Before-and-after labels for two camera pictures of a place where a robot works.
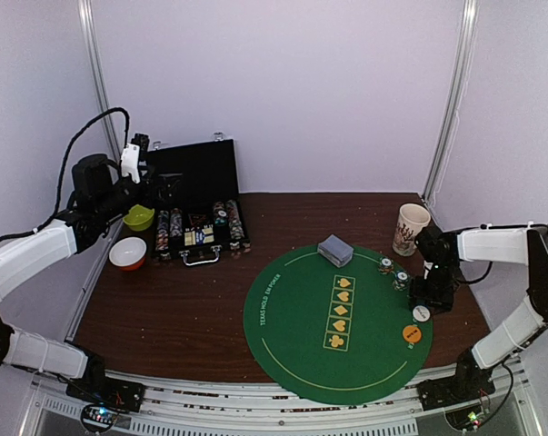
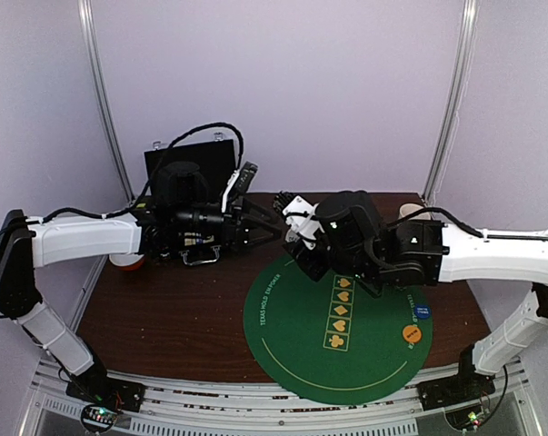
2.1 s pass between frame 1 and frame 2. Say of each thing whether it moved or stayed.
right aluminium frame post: stayed
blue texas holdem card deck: stayed
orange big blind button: stayed
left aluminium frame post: stayed
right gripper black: moved
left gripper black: moved
